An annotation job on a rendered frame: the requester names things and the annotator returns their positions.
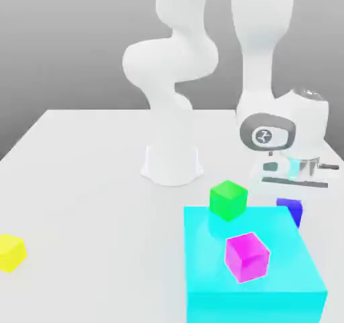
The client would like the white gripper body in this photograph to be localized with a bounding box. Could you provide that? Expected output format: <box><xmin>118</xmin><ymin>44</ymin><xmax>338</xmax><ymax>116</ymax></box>
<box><xmin>257</xmin><ymin>174</ymin><xmax>331</xmax><ymax>201</ymax></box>

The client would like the small blue cube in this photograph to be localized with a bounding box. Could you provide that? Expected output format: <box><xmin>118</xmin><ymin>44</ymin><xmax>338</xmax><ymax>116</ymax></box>
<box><xmin>275</xmin><ymin>197</ymin><xmax>304</xmax><ymax>229</ymax></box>

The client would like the small green cube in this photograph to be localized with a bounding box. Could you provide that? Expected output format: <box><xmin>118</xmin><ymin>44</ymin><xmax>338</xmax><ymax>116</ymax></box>
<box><xmin>209</xmin><ymin>179</ymin><xmax>249</xmax><ymax>222</ymax></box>

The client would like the small magenta cube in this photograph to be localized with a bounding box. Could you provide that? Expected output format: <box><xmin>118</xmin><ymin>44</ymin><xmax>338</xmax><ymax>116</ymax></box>
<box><xmin>224</xmin><ymin>232</ymin><xmax>271</xmax><ymax>284</ymax></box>

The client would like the small yellow cube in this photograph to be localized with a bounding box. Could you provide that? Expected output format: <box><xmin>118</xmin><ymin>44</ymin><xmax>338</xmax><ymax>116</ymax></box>
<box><xmin>0</xmin><ymin>233</ymin><xmax>28</xmax><ymax>274</ymax></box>

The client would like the large cyan box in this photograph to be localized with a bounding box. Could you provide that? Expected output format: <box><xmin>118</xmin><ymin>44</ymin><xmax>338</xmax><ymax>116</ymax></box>
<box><xmin>183</xmin><ymin>205</ymin><xmax>329</xmax><ymax>323</ymax></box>

